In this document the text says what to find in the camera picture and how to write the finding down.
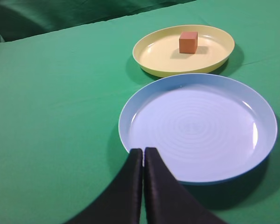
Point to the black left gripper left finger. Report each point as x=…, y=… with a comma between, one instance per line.
x=120, y=202

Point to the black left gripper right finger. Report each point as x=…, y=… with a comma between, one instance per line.
x=166, y=200

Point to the orange cube block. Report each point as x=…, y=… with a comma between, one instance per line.
x=188, y=42

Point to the light blue plate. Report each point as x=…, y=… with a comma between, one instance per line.
x=207, y=128

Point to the yellow plate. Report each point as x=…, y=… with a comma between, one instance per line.
x=158, y=52

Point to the green tablecloth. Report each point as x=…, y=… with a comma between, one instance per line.
x=61, y=94

